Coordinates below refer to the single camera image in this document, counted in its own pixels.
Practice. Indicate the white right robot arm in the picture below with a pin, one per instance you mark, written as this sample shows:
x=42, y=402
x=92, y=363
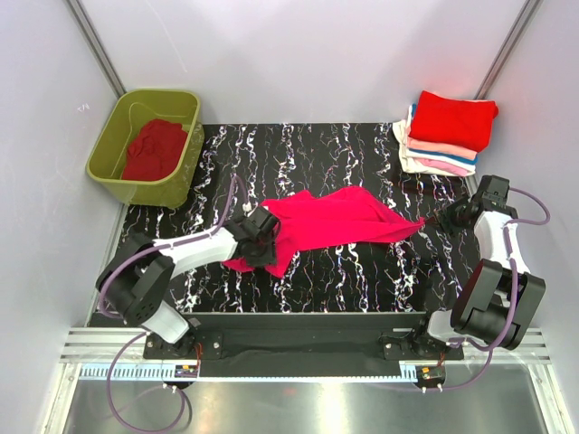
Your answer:
x=501, y=297

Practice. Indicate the left orange connector box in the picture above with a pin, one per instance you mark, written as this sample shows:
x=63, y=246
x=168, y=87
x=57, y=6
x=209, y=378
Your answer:
x=186, y=371

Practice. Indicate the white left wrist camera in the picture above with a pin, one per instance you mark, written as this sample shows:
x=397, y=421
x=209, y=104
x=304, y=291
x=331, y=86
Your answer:
x=247, y=208

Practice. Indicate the right corner aluminium post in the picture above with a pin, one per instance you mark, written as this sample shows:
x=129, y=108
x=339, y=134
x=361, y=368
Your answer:
x=515, y=33

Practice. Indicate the red folded t-shirt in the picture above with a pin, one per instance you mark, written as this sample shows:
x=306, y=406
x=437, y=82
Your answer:
x=458, y=122

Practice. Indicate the aluminium extrusion rail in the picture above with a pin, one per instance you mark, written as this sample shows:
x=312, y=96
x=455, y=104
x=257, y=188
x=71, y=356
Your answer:
x=100, y=344

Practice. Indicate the orange connector box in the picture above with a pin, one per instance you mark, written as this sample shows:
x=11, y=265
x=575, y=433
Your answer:
x=432, y=373
x=186, y=371

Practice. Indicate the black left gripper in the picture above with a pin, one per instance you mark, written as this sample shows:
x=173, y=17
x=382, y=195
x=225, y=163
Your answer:
x=270, y=258

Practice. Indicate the olive green plastic bin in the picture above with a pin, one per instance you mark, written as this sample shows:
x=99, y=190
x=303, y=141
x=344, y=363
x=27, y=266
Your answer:
x=132, y=111

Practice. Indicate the right orange connector box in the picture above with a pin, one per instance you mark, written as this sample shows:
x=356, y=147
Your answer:
x=432, y=373

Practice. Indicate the white slotted cable duct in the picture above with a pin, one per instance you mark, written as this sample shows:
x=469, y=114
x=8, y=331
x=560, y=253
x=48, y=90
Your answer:
x=148, y=372

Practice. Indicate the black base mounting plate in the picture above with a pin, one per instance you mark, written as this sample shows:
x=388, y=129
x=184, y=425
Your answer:
x=383, y=323

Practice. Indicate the dark red crumpled shirt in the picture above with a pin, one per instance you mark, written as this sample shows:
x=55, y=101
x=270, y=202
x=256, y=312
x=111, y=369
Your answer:
x=155, y=152

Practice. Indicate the corner aluminium post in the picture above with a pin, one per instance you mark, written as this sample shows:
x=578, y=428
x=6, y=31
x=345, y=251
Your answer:
x=515, y=33
x=91, y=36

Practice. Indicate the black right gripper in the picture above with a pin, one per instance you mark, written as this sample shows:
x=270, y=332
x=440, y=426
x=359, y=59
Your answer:
x=442, y=220

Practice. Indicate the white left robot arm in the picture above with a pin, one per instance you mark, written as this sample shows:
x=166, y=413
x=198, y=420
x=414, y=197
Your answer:
x=133, y=286

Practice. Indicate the left corner aluminium post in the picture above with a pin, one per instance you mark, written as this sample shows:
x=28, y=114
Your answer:
x=91, y=36

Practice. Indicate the bright pink t-shirt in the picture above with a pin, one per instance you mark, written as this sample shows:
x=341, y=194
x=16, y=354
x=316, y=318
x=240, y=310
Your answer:
x=349, y=215

